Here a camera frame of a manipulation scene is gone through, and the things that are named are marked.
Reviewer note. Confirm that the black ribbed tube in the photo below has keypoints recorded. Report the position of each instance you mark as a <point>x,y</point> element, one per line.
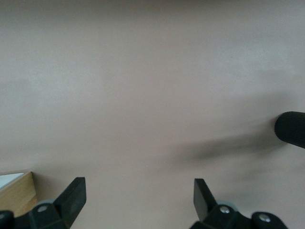
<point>291,128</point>

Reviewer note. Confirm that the wooden box with white lid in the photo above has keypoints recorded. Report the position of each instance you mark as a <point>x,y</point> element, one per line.
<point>19,193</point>

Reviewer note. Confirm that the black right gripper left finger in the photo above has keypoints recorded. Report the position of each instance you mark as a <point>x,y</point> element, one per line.
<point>71,202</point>

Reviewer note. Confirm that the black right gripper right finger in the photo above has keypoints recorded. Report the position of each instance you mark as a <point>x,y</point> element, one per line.
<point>202,202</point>

